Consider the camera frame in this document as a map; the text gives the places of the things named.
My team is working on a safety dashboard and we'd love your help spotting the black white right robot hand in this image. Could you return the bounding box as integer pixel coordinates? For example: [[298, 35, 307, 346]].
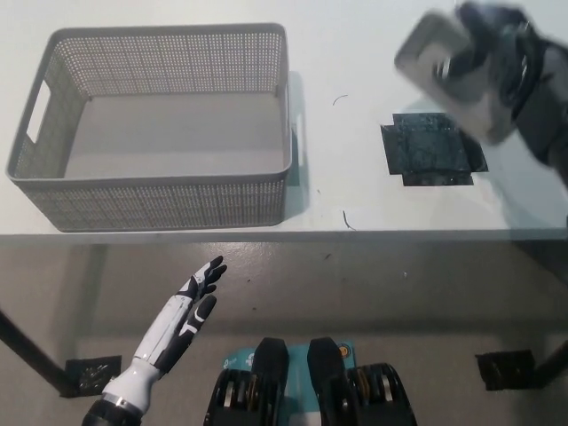
[[437, 1, 548, 122]]

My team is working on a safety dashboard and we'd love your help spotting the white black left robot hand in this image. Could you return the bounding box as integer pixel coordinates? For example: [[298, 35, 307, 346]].
[[131, 256, 229, 382]]

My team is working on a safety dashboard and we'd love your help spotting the small grey perforated basket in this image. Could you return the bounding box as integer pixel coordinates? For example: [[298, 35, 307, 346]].
[[393, 11, 521, 146]]

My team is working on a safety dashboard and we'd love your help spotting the black floor tape patch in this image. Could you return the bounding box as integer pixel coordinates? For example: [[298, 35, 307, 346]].
[[475, 349, 538, 391], [59, 353, 123, 398]]

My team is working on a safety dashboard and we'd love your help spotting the black tape patch cross-shaped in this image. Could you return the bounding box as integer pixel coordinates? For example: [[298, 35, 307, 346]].
[[380, 113, 489, 187]]

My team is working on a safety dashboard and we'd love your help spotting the large grey perforated basket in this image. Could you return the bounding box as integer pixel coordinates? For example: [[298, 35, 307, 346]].
[[4, 22, 307, 233]]

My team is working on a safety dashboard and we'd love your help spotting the black table leg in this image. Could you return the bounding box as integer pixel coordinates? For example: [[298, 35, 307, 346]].
[[533, 330, 568, 391], [0, 308, 72, 394]]

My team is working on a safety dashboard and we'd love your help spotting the black teal robot body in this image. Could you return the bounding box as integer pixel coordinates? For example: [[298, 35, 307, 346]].
[[202, 335, 418, 426]]

